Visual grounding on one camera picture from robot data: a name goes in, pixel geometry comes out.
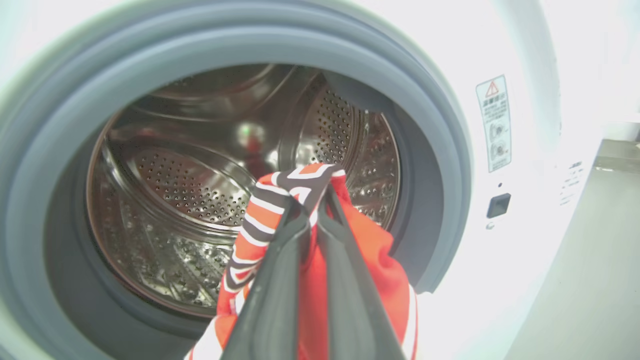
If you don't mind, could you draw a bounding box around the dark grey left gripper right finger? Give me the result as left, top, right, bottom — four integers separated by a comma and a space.
316, 185, 407, 360

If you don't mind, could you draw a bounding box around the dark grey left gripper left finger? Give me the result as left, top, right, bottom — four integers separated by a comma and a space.
220, 198, 312, 360

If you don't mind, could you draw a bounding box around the red striped garment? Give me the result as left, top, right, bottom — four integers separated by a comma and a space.
184, 163, 419, 360

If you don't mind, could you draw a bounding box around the white front-load washing machine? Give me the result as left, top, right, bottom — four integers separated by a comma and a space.
0, 0, 606, 360

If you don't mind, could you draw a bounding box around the perforated steel washer drum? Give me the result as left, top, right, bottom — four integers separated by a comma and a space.
86, 64, 402, 319

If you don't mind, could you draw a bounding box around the black door latch socket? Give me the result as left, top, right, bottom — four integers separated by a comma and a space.
486, 193, 512, 219

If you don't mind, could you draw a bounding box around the warning label sticker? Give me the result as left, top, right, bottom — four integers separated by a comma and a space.
475, 75, 513, 173

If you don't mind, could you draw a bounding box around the grey rubber door gasket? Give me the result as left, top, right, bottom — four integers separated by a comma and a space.
0, 0, 474, 360

